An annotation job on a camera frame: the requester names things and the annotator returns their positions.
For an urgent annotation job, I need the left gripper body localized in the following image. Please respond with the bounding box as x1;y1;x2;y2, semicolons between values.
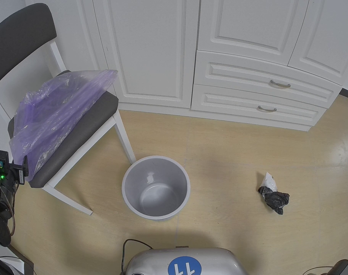
8;156;29;185

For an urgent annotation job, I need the purple plastic bag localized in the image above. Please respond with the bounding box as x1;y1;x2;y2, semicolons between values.
9;69;118;182

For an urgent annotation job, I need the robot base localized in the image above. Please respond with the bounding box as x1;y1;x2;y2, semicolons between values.
125;246;249;275

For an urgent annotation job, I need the crumpled black plastic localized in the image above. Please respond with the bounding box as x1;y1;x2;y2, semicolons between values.
260;191;290;215

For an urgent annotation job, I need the white trash bin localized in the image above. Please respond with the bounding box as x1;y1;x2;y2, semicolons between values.
122;155;191;222

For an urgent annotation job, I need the crumpled white paper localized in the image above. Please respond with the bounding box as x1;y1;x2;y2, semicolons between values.
258;171;278;195

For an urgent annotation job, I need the white chair dark grey seat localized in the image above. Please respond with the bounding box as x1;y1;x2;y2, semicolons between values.
0;2;136;215

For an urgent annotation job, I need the white wardrobe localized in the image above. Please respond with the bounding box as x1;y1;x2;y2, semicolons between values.
22;0;348;132

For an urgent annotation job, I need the black cable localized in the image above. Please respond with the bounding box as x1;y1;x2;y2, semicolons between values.
121;239;154;275
302;265;335;275

